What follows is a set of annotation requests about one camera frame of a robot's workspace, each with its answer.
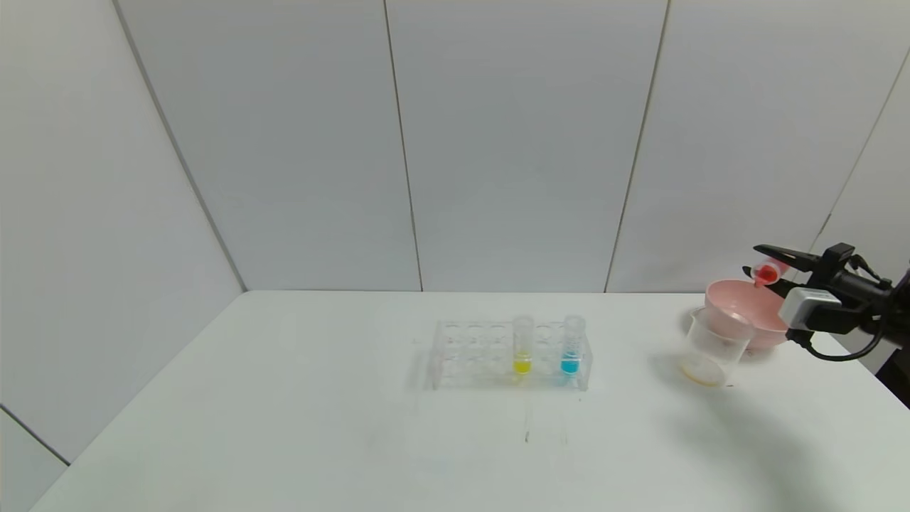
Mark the test tube with blue pigment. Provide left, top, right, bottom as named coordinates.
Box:
left=560, top=314, right=587, bottom=377

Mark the clear plastic test tube rack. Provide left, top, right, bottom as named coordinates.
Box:
left=429, top=318, right=593, bottom=393

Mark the pink bowl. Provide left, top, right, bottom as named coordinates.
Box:
left=704, top=279, right=801, bottom=351

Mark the clear plastic beaker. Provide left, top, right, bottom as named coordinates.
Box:
left=678, top=306, right=755, bottom=389

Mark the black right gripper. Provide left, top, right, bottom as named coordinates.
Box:
left=742, top=242, right=893, bottom=302

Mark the black cable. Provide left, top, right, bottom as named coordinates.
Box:
left=785, top=313, right=898, bottom=363

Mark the test tube with red pigment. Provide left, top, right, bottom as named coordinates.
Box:
left=751, top=260, right=790, bottom=288

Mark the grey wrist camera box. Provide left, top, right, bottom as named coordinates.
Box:
left=778, top=287, right=844, bottom=332

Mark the test tube with yellow pigment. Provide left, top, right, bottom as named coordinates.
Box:
left=512, top=316, right=535, bottom=378

